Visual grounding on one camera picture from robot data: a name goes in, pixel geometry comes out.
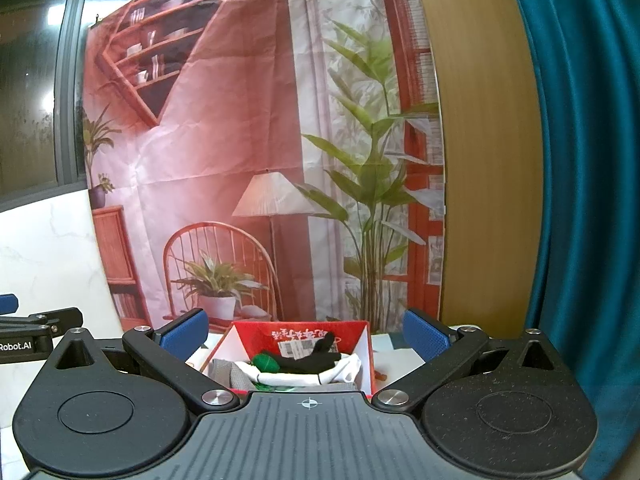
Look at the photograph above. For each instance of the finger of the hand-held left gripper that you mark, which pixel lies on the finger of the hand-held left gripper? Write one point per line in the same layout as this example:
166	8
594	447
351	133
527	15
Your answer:
50	320
7	303

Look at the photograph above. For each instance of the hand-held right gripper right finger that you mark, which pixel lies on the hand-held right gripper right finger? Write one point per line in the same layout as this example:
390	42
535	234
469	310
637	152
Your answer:
425	335

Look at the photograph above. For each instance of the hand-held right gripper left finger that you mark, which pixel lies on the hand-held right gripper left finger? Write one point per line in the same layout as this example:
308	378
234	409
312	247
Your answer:
185	332

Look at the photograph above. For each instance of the grey knitted cloth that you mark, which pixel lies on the grey knitted cloth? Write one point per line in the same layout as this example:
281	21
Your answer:
227	375

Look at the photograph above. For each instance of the red strawberry print cardboard box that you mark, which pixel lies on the red strawberry print cardboard box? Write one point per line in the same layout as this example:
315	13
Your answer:
250	332

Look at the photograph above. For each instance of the green knit item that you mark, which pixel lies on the green knit item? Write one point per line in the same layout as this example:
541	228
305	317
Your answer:
265	362

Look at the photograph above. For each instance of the white cloth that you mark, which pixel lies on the white cloth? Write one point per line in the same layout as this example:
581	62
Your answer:
345	370

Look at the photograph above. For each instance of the black white-dotted glove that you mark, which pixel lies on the black white-dotted glove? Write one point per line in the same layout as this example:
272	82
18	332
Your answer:
305	362

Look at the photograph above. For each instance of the white printed tablecloth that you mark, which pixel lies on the white printed tablecloth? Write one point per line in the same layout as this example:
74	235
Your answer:
400	355

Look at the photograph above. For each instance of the wooden panel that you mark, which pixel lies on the wooden panel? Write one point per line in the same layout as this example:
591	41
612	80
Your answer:
490	135

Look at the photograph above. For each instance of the dark window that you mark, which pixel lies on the dark window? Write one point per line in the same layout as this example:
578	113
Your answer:
40	85

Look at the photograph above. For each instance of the teal curtain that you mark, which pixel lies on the teal curtain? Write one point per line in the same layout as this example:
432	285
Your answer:
590	185

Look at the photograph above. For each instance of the printed room scene wall backdrop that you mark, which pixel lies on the printed room scene wall backdrop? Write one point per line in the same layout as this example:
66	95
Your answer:
225	135

